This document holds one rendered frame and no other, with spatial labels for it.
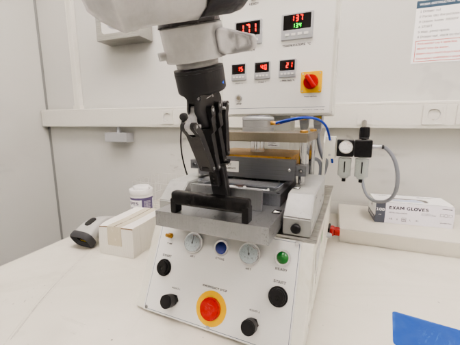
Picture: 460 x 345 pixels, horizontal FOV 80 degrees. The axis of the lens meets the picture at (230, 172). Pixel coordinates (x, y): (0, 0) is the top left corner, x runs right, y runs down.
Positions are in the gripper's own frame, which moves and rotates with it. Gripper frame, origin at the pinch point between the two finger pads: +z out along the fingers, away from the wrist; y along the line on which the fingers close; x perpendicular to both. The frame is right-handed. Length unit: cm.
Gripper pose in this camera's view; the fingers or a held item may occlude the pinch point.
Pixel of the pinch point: (219, 181)
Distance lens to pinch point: 50.3
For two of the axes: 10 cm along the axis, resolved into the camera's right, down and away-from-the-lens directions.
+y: -4.0, 4.8, -7.8
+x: 9.1, 0.8, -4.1
